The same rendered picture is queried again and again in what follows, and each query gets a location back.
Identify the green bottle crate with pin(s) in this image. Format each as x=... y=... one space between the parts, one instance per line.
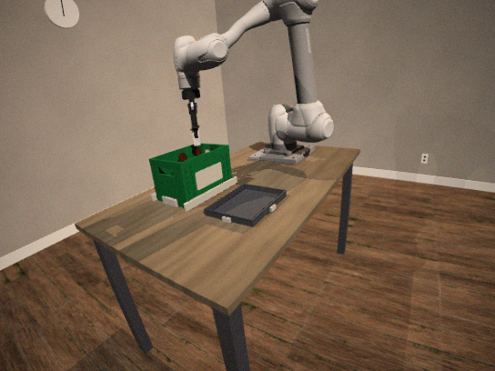
x=192 y=177

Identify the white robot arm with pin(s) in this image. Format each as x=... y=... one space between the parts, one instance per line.
x=308 y=122

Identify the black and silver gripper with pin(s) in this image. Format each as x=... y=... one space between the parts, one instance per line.
x=191 y=94

